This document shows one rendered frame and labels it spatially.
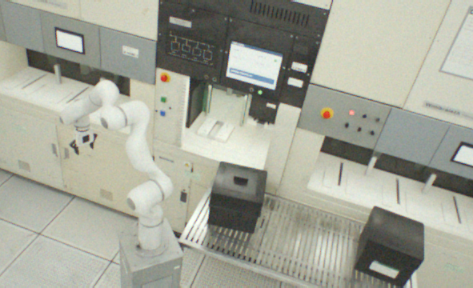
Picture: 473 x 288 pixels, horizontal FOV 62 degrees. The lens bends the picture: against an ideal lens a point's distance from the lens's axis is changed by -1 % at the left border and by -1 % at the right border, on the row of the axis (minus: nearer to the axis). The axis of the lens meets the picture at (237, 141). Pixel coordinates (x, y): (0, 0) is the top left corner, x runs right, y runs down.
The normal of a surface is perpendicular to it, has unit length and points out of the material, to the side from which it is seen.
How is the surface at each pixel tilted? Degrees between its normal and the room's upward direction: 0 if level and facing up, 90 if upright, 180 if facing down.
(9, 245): 0
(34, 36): 90
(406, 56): 90
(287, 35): 90
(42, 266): 0
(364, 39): 90
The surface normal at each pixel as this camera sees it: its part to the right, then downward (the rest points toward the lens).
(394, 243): 0.15, -0.80
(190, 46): -0.29, 0.53
